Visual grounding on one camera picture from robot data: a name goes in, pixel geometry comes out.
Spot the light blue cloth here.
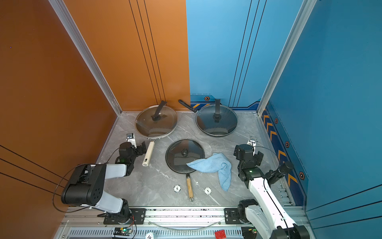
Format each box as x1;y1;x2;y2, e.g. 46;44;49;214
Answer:
186;153;232;192

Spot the glass lid with black knob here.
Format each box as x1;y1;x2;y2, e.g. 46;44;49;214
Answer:
165;138;206;174

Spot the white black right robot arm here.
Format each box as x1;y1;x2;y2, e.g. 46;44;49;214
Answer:
233;144;310;239

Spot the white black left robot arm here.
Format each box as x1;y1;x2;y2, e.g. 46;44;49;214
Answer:
61;142;147;224

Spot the white round marker right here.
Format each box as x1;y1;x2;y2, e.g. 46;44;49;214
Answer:
204;187;211;195

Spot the white round marker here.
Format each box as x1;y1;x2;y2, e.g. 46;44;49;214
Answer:
204;187;211;195
173;185;181;193

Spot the white round marker left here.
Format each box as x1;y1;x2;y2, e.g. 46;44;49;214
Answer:
173;185;181;193

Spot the green circuit board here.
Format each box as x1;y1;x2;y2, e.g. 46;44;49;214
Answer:
113;227;133;239

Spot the red block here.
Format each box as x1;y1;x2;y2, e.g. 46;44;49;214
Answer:
214;230;227;239

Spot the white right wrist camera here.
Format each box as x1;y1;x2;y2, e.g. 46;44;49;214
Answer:
247;136;257;147

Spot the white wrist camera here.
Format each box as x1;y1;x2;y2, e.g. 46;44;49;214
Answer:
247;136;257;147
126;133;137;147

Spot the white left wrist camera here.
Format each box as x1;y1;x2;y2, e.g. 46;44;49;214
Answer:
126;133;137;147

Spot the brown pan with cream handle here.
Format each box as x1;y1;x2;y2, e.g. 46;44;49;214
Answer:
135;104;179;167

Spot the black wok with handle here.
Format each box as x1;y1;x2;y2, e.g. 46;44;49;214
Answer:
178;99;239;138

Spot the black pan with wooden handle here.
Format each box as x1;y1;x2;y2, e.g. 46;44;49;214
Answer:
165;138;206;202

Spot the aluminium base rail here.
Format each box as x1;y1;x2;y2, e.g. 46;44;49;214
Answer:
59;206;311;229

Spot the aluminium corner post right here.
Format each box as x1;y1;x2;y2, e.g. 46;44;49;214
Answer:
256;0;317;117

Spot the aluminium corner post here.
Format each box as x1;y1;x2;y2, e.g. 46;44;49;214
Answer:
256;0;317;117
49;0;122;116

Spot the aluminium corner post left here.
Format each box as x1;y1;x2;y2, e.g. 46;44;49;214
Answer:
49;0;122;116

